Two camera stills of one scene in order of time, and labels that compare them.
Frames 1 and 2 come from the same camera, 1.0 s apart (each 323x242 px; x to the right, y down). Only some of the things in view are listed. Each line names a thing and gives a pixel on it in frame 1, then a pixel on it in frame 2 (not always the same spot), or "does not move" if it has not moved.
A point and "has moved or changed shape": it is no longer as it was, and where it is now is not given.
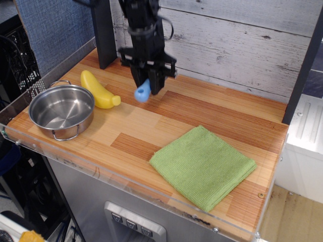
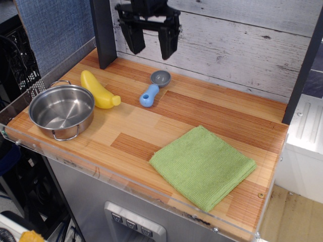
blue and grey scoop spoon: [142, 93] has moved or changed shape
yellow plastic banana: [102, 99] does not move
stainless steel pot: [62, 110] does not move
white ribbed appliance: [301, 168] does not move
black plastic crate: [19, 77] does not move
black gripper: [148, 49] -> [150, 14]
